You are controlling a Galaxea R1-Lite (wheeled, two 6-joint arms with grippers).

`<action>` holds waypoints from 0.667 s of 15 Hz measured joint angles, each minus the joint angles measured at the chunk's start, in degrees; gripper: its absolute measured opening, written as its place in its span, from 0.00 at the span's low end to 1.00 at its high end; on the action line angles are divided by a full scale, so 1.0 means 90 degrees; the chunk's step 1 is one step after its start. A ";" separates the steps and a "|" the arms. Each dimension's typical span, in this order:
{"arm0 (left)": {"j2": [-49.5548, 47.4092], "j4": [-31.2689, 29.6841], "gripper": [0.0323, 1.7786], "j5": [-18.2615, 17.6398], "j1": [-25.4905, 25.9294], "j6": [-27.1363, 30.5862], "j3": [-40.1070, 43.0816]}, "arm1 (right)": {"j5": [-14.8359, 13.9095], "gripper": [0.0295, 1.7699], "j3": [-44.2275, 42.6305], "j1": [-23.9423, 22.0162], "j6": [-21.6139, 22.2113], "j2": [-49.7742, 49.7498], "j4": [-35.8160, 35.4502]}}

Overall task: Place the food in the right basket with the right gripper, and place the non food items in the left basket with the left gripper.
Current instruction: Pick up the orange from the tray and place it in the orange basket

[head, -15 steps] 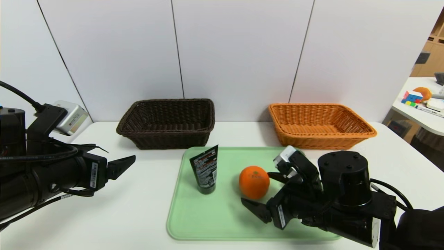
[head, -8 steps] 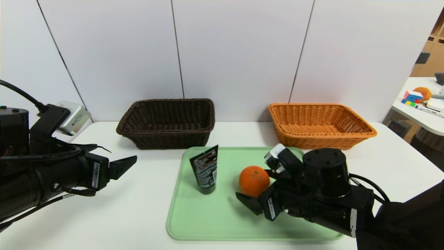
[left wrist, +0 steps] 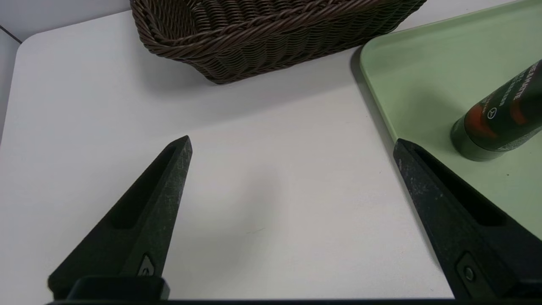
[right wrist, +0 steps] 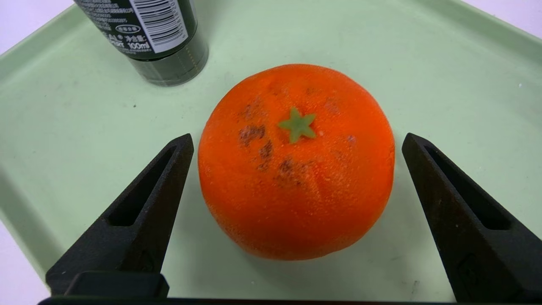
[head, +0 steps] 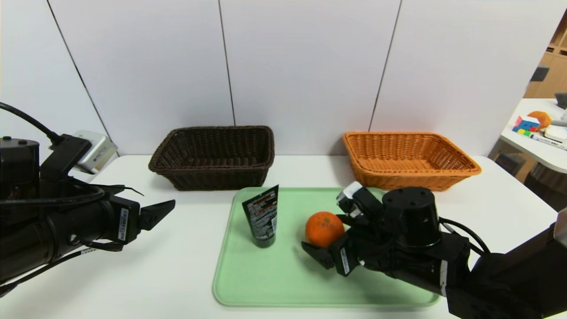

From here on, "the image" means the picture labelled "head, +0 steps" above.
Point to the dark brown wicker basket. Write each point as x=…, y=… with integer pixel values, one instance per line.
x=212, y=177

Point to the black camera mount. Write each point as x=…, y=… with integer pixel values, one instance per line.
x=64, y=155
x=370, y=204

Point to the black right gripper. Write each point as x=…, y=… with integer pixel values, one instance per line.
x=343, y=260

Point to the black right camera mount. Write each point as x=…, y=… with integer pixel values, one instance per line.
x=370, y=204

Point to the wooden shelf unit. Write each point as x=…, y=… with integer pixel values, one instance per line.
x=553, y=75

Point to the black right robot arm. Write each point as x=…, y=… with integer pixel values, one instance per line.
x=509, y=283

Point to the white side table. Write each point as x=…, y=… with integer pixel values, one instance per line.
x=545, y=157

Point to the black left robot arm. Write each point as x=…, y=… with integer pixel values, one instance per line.
x=44, y=235

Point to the black cosmetic tube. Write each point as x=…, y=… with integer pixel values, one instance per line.
x=261, y=217

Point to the orange wicker basket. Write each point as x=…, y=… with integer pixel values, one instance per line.
x=407, y=150

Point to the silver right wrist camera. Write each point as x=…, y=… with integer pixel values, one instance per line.
x=349, y=192

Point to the small white box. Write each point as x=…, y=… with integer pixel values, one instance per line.
x=557, y=133

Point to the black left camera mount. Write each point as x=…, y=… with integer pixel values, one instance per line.
x=64, y=155

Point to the orange fruit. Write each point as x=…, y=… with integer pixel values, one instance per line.
x=323, y=228

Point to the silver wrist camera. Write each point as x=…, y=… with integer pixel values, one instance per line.
x=349, y=192
x=97, y=153

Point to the colourful cube toy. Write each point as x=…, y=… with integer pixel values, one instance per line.
x=526, y=125

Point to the orange plush toy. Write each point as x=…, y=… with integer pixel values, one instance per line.
x=541, y=118

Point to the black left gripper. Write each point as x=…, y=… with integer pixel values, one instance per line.
x=126, y=219

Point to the grey device on table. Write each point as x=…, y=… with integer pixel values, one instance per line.
x=562, y=101

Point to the white marker pen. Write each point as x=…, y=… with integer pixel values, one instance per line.
x=548, y=141

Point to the light green plastic tray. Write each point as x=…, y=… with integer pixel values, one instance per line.
x=274, y=274

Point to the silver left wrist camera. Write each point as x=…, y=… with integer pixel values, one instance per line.
x=97, y=153

